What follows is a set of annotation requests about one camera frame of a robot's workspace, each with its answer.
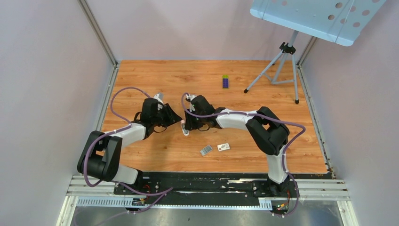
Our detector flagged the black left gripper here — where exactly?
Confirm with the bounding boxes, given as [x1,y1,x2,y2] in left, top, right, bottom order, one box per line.
[152,104,182,128]

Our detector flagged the white staple box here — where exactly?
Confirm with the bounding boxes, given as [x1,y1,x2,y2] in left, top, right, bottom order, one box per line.
[217,143,230,152]

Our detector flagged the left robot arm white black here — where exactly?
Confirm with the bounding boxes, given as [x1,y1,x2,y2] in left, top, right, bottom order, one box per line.
[77,98,182,194]

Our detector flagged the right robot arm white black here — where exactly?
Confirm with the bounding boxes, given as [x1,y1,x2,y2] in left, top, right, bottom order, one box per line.
[182,93,289,197]

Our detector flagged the purple green small block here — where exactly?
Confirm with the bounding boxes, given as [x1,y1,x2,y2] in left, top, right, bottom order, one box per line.
[222,75,229,89]

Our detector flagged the grey tripod stand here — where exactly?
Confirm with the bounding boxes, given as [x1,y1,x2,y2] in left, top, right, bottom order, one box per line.
[243,30,299,104]

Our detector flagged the light blue perforated tray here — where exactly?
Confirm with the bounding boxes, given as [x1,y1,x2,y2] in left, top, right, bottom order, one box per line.
[250,0,385,47]

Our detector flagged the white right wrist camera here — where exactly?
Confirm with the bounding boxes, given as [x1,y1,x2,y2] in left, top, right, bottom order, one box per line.
[185,94,197,107]

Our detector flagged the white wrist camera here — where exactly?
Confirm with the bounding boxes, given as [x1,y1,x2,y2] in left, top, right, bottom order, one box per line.
[185,94,197,107]
[153,93,164,110]

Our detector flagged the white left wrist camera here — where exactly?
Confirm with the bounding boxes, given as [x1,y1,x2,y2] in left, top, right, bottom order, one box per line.
[153,93,164,110]

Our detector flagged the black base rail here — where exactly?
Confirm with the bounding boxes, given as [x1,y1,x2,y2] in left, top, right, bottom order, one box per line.
[67,170,350,211]

